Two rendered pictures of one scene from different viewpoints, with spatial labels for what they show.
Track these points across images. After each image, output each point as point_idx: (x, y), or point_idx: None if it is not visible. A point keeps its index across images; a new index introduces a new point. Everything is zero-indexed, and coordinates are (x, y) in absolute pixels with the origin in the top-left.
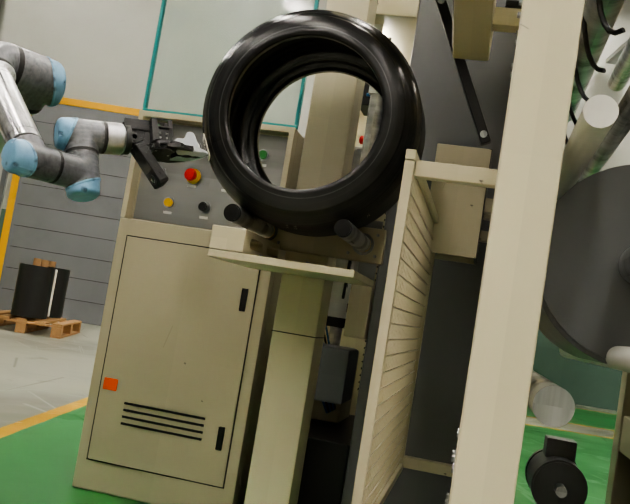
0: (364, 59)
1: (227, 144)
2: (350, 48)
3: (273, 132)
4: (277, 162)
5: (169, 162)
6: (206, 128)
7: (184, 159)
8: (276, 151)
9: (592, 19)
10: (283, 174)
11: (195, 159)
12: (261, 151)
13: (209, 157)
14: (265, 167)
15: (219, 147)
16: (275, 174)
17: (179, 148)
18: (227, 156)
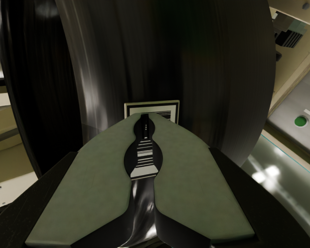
0: (21, 111)
1: (87, 106)
2: (31, 130)
3: (274, 134)
4: (290, 107)
5: (288, 220)
6: (143, 185)
7: (185, 154)
8: (284, 117)
9: None
10: (284, 89)
11: (165, 122)
12: (298, 125)
13: (144, 102)
14: (306, 108)
15: (106, 111)
16: (299, 96)
17: (1, 239)
18: (92, 72)
